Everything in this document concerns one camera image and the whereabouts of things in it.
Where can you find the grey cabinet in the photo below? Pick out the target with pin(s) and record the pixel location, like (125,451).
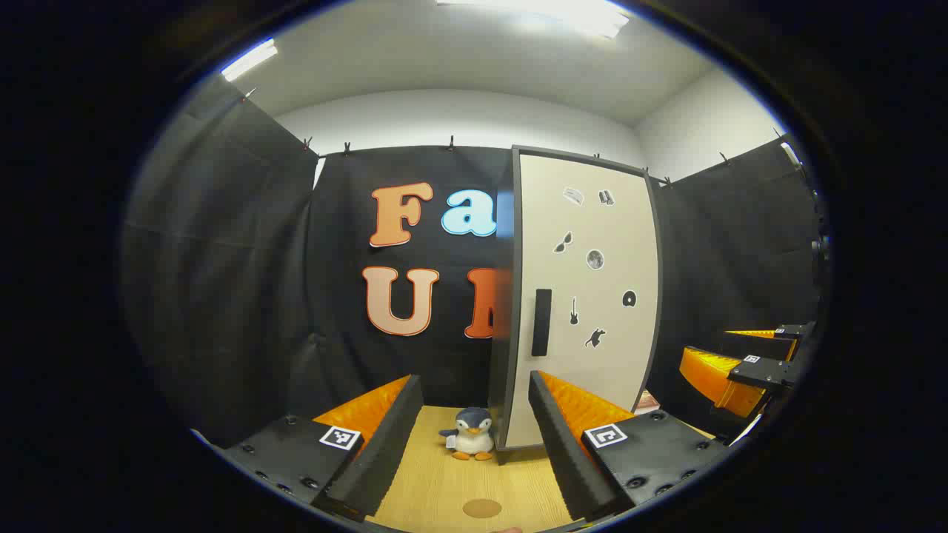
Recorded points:
(507,333)

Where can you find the round brown coaster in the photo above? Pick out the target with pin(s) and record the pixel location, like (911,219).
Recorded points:
(482,508)

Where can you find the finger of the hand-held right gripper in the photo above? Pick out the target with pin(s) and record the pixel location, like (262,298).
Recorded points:
(711,374)
(755,344)

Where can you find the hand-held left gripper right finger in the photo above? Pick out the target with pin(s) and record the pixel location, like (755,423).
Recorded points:
(563,459)

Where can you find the row of black cloth clips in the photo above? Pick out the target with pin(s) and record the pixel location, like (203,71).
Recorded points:
(450,141)

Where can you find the long ceiling light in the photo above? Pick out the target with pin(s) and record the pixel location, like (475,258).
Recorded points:
(248,61)

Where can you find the black backdrop cloth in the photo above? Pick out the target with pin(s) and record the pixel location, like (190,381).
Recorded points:
(222,259)

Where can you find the wide ceiling light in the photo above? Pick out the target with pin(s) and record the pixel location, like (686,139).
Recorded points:
(563,13)

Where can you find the penguin plush toy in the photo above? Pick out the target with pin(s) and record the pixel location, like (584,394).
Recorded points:
(472,437)

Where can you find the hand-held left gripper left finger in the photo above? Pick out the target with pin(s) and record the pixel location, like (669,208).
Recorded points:
(385,451)

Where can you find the brown box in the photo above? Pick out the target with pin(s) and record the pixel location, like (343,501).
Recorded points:
(648,402)

